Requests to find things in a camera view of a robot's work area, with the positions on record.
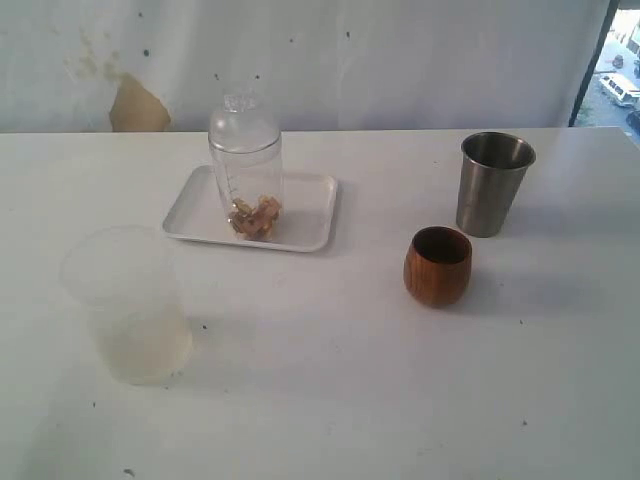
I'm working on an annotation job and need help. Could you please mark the silver metal tray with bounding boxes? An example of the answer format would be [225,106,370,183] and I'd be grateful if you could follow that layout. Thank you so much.
[162,165,338,253]

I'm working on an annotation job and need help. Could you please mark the clear plastic shaker body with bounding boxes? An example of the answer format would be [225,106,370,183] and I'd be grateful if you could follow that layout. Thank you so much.
[210,139,284,240]

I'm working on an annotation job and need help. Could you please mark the brown wooden cup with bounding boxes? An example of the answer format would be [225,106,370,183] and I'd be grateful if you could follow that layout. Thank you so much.
[403,226,473,308]

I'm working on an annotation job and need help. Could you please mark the wooden pieces and coins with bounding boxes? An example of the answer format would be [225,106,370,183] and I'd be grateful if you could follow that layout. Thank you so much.
[228,195,282,241]

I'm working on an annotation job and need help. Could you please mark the clear plastic shaker lid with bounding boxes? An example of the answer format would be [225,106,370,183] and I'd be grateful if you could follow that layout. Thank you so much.
[208,88,281,153]

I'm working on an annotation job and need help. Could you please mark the translucent plastic cup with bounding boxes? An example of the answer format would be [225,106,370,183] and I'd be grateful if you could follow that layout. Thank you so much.
[59,225,194,385]

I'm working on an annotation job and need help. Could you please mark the stainless steel cup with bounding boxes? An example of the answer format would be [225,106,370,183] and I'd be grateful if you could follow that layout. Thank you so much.
[456,131,536,238]

